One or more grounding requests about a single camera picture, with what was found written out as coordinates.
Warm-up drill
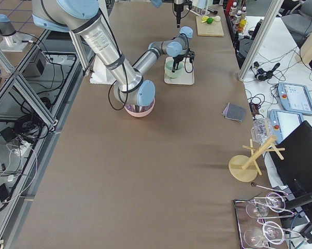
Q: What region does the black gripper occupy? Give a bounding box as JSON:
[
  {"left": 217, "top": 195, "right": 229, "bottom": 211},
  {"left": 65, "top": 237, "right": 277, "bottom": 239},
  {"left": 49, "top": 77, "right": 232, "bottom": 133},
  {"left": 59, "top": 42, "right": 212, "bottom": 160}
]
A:
[
  {"left": 172, "top": 49, "right": 195, "bottom": 73},
  {"left": 173, "top": 0, "right": 192, "bottom": 28}
]

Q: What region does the green bowl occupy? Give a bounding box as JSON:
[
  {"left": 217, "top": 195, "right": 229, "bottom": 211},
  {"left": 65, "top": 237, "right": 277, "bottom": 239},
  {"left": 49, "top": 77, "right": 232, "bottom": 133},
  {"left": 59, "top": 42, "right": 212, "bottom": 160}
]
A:
[{"left": 164, "top": 57, "right": 184, "bottom": 79}]

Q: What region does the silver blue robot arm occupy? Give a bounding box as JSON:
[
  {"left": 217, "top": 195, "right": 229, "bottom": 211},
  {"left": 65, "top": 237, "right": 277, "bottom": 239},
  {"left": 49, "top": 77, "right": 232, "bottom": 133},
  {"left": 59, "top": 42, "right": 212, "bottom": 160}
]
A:
[
  {"left": 151, "top": 0, "right": 192, "bottom": 28},
  {"left": 32, "top": 1, "right": 194, "bottom": 106}
]

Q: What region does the grey purple cloth stack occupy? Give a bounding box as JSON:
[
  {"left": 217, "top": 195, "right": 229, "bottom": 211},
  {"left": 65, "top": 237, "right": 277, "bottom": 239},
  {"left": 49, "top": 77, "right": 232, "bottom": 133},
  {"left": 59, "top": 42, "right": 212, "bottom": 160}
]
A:
[{"left": 222, "top": 103, "right": 247, "bottom": 122}]

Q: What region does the cream serving tray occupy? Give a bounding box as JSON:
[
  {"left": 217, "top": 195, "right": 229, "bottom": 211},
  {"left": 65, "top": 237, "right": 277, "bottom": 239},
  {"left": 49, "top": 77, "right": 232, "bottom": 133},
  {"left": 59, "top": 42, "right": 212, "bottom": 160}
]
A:
[{"left": 164, "top": 59, "right": 195, "bottom": 85}]

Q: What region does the lemon slice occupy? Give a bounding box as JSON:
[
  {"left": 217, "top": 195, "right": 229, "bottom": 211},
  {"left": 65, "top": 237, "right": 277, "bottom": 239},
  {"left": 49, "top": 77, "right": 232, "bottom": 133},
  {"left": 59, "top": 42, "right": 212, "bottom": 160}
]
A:
[{"left": 201, "top": 16, "right": 209, "bottom": 23}]

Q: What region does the green lime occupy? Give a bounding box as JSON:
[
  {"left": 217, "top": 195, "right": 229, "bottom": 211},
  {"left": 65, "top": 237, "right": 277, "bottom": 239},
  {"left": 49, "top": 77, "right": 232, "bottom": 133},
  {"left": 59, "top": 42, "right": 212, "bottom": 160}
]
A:
[{"left": 206, "top": 17, "right": 214, "bottom": 24}]

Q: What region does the white garlic bulb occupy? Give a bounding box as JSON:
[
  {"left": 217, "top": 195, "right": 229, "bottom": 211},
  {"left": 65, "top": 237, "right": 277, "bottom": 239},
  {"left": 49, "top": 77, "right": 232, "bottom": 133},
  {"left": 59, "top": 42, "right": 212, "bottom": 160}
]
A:
[{"left": 214, "top": 16, "right": 221, "bottom": 22}]

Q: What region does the wooden cutting board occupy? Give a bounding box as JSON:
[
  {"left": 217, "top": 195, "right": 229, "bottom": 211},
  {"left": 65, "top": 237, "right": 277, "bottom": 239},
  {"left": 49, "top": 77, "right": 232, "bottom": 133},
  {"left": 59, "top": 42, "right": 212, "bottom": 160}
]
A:
[{"left": 196, "top": 16, "right": 224, "bottom": 37}]

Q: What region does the pink bowl with ice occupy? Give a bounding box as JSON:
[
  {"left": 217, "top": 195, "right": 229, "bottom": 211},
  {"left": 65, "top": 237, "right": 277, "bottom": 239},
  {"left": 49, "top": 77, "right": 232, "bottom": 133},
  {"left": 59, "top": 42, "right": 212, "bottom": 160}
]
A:
[{"left": 124, "top": 99, "right": 155, "bottom": 118}]

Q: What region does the blue teach pendant upper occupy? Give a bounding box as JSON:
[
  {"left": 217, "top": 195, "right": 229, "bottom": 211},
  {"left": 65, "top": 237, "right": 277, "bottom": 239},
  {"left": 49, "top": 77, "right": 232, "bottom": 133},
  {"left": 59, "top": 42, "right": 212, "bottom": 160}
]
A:
[{"left": 277, "top": 82, "right": 312, "bottom": 116}]

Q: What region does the blue teach pendant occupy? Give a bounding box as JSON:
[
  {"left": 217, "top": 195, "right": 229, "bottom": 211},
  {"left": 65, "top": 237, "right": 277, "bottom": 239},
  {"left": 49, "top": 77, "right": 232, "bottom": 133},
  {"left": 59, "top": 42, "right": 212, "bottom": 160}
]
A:
[
  {"left": 277, "top": 82, "right": 312, "bottom": 116},
  {"left": 268, "top": 109, "right": 304, "bottom": 144}
]

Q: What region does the blue teach pendant lower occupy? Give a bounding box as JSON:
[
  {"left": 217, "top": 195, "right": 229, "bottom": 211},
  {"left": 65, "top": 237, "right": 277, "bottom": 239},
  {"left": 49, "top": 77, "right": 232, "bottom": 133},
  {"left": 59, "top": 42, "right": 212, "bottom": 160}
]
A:
[{"left": 268, "top": 109, "right": 304, "bottom": 144}]

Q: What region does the wooden cup tree stand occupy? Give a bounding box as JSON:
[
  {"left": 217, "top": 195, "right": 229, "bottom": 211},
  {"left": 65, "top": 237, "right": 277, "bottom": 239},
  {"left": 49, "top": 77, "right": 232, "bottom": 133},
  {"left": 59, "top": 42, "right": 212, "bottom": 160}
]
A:
[{"left": 229, "top": 133, "right": 285, "bottom": 182}]

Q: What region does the black monitor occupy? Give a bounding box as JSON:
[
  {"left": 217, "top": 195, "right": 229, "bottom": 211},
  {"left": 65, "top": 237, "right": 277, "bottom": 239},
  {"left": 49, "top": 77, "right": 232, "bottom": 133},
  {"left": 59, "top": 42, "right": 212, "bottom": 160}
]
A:
[{"left": 270, "top": 120, "right": 312, "bottom": 234}]

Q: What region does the white camera post base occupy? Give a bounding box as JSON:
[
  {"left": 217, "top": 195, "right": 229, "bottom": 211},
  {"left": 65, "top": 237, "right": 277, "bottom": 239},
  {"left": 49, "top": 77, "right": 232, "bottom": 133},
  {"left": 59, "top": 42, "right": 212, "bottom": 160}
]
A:
[{"left": 89, "top": 0, "right": 118, "bottom": 86}]

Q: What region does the aluminium frame post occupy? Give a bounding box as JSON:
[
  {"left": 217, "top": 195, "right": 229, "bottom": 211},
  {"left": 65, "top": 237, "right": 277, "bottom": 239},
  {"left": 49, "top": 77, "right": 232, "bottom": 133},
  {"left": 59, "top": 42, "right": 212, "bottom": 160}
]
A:
[{"left": 237, "top": 0, "right": 283, "bottom": 82}]

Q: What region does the wire glass rack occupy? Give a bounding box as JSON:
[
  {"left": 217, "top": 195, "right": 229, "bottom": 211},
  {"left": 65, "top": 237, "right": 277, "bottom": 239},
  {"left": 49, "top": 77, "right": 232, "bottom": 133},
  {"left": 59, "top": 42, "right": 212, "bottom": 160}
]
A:
[{"left": 233, "top": 190, "right": 302, "bottom": 248}]

